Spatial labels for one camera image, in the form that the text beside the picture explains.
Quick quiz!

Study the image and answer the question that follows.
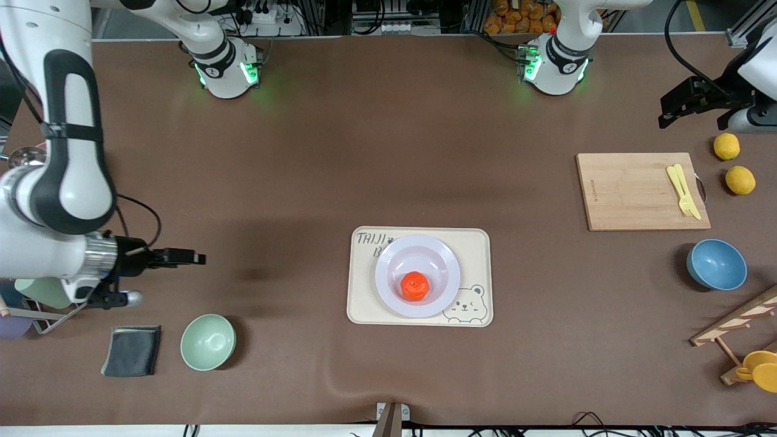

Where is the orange fruit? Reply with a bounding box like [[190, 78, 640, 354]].
[[400, 271, 431, 302]]

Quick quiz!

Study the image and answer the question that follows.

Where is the white round plate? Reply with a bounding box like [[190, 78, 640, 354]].
[[374, 234, 461, 319]]

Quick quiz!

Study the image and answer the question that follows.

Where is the yellow lemon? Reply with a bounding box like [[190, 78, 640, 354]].
[[725, 165, 757, 196], [713, 133, 741, 161]]

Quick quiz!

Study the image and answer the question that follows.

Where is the yellow plastic fork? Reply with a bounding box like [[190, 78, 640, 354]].
[[666, 165, 698, 218]]

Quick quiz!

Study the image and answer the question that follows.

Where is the light green bowl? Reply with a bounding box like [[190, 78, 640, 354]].
[[180, 313, 237, 371]]

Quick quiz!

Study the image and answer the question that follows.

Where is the dark grey folded cloth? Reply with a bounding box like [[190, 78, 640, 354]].
[[100, 325, 162, 378]]

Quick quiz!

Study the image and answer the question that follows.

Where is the light green cup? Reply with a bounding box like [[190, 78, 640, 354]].
[[14, 277, 75, 310]]

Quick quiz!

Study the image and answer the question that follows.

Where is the wooden cutting board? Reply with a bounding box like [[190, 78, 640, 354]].
[[575, 152, 711, 232]]

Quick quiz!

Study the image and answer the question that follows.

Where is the purple cup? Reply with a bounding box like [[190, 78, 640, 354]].
[[0, 314, 33, 339]]

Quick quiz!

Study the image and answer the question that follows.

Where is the silver metal ladle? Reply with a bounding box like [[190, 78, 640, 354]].
[[0, 146, 47, 172]]

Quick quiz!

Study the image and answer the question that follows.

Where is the brown table mat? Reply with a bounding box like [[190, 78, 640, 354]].
[[0, 33, 777, 427]]

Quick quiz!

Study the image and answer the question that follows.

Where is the blue bowl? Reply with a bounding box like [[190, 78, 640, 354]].
[[687, 239, 748, 292]]

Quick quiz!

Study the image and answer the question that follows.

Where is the bag of orange fruits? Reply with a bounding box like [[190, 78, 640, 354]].
[[483, 0, 563, 35]]

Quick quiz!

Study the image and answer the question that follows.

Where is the wooden drying rack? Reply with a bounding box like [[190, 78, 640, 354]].
[[690, 285, 777, 387]]

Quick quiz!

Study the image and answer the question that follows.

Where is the white power strip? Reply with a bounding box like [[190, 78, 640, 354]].
[[239, 0, 305, 38]]

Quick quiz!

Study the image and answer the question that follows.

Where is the cream bear print tray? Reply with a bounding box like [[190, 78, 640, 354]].
[[347, 227, 494, 328]]

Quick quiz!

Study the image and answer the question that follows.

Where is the yellow mug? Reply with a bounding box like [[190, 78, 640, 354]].
[[735, 350, 777, 394]]

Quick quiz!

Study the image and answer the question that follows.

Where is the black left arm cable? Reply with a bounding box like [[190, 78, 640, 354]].
[[664, 0, 738, 95]]

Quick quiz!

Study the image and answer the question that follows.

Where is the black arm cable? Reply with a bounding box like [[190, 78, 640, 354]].
[[114, 193, 163, 251], [664, 0, 738, 95]]

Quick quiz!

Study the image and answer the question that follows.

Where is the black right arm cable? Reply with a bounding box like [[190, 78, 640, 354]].
[[114, 193, 163, 251]]

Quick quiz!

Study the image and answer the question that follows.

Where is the grey wire cup rack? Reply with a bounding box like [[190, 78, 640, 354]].
[[0, 276, 91, 335]]

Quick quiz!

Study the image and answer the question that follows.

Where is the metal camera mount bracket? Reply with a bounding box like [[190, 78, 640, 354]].
[[372, 401, 412, 437]]

